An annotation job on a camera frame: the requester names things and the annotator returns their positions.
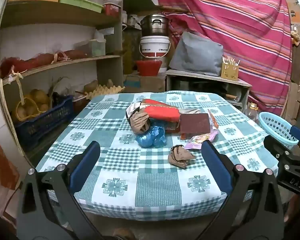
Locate orange red snack packet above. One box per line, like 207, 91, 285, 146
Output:
179, 109, 220, 140

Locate dark blue plastic crate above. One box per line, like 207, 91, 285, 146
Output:
14, 95, 74, 152

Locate yellow egg tray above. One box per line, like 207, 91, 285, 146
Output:
86, 84, 125, 100

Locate flattened cardboard pieces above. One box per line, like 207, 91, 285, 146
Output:
284, 0, 300, 120

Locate large red mesh bag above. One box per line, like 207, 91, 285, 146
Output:
0, 52, 55, 77

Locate translucent plastic container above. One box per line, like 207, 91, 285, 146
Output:
89, 39, 107, 57

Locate large brown paper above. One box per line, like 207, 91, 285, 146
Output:
130, 111, 153, 134

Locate silver foil wrapper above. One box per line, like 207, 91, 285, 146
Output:
125, 102, 147, 120

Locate brown cardboard box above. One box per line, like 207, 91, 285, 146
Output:
123, 74, 166, 93

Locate red plastic basin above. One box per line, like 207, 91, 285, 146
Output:
136, 60, 163, 77

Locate green checked tablecloth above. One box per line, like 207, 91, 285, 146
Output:
36, 91, 279, 222

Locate small red mesh bag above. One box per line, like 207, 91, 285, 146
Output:
56, 49, 88, 62

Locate large brown potato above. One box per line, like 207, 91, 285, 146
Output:
84, 80, 98, 92

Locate dark red square packet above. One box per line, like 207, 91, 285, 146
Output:
179, 113, 212, 135

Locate wooden shelf unit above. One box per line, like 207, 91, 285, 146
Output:
0, 0, 124, 155

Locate grey cushion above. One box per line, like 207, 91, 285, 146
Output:
169, 31, 224, 77

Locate cooking oil bottle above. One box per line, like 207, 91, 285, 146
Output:
246, 102, 259, 123

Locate yellow box with sticks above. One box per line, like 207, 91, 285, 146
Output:
220, 55, 241, 81

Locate light blue plastic basket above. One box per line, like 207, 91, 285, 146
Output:
259, 112, 300, 150

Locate small brown paper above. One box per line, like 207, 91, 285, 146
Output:
168, 144, 196, 169

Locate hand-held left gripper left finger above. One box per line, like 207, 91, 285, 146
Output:
16, 140, 108, 240

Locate metal cooking pot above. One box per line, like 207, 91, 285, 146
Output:
139, 14, 169, 37

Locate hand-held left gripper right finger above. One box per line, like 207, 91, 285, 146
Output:
201, 140, 284, 240

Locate yellow mesh bag of potatoes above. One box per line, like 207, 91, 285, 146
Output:
15, 96, 40, 120

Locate blue plastic bag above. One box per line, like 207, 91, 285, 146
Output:
135, 126, 167, 148

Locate white plastic bucket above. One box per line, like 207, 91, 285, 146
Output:
139, 35, 171, 59

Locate red striped cloth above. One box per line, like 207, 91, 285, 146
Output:
154, 0, 294, 117

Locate pink snack packet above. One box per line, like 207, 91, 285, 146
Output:
184, 132, 218, 150

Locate orange patterned cloth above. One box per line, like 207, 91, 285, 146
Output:
0, 137, 20, 190

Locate green plastic tray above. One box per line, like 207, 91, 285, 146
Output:
59, 0, 103, 13

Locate red plastic basket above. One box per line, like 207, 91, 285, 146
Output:
103, 3, 122, 17

